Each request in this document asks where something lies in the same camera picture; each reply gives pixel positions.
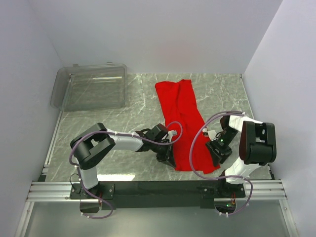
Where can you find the right aluminium side rail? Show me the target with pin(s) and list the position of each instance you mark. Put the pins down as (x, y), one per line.
(287, 217)

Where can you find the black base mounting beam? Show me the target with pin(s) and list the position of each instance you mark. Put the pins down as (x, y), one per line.
(153, 194)

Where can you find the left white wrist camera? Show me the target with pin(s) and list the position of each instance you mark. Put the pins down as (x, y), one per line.
(171, 134)

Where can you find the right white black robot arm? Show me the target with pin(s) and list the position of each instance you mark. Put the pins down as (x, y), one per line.
(257, 147)

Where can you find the aluminium extrusion frame rail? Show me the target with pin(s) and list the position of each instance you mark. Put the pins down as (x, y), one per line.
(60, 191)

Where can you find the clear plastic storage bin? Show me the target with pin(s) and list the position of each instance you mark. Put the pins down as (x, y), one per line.
(86, 88)

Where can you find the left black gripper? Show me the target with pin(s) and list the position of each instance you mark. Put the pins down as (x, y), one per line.
(168, 157)

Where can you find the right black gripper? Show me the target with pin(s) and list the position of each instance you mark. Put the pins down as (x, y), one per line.
(223, 153)

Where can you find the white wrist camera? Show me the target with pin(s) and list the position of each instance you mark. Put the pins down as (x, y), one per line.
(211, 134)
(171, 134)

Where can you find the red t shirt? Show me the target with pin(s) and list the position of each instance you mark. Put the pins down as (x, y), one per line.
(178, 103)

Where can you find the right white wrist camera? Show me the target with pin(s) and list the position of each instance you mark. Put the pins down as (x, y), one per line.
(211, 134)

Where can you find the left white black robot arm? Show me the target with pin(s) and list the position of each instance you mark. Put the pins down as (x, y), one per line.
(90, 147)

